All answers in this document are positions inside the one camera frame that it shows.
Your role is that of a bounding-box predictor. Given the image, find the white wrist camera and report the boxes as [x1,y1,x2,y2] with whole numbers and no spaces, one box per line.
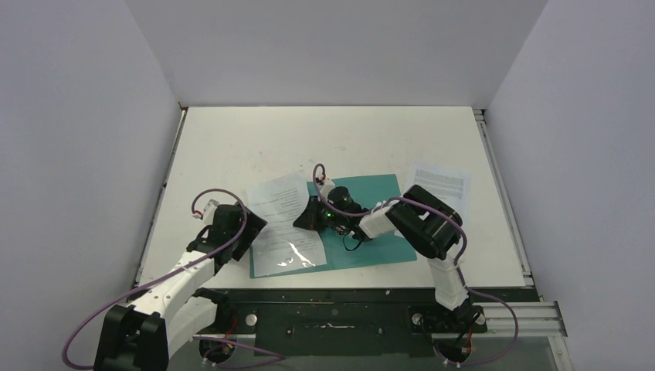
[314,177,336,197]
[192,199,220,225]

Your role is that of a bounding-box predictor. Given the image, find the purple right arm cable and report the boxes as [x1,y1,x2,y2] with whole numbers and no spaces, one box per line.
[312,163,520,368]

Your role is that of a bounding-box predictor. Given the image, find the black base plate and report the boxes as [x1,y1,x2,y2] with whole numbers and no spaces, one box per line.
[168,286,490,359]

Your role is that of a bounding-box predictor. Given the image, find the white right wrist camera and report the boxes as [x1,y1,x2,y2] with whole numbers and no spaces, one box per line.
[314,177,336,197]

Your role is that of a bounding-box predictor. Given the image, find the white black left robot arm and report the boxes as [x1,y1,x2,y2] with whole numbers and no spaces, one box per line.
[92,200,267,370]

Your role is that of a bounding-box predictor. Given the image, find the white paper sheet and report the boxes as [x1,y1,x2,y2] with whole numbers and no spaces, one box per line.
[399,163,472,223]
[246,172,327,278]

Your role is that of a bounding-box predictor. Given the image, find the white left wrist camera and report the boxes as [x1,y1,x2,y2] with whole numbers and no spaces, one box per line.
[192,199,220,225]

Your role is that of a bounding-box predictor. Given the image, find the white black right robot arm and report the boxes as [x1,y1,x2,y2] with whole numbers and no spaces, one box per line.
[293,184,469,332]

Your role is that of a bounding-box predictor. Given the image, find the aluminium frame rail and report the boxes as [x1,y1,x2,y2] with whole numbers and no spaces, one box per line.
[473,108,567,339]

